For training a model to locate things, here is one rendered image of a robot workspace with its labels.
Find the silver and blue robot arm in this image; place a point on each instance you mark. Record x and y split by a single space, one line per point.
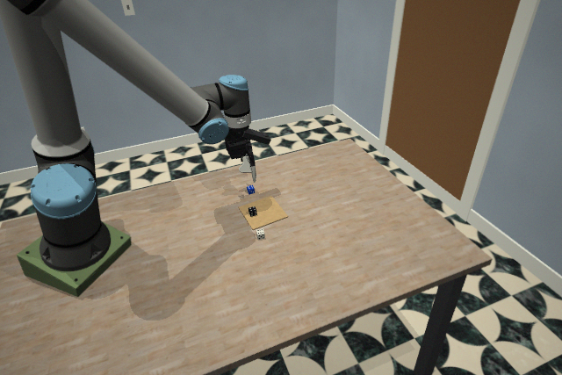
65 195

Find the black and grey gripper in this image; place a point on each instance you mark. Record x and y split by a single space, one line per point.
237 148

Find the tan square mat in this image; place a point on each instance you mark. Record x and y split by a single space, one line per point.
268 211

